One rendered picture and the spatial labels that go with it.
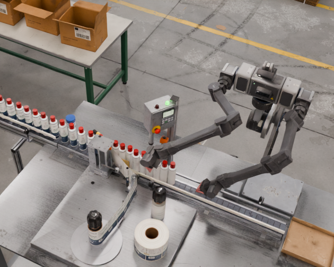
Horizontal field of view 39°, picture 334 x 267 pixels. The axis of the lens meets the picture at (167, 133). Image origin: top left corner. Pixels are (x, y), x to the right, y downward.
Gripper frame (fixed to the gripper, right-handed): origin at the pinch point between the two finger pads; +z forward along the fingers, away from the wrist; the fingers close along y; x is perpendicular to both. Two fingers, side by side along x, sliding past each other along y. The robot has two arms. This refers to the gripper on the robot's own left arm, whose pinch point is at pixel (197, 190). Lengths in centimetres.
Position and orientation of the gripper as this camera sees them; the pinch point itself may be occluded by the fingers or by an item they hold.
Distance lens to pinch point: 309.6
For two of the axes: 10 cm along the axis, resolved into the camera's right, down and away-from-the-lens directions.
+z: -6.2, 3.2, 7.2
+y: -4.1, 6.5, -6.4
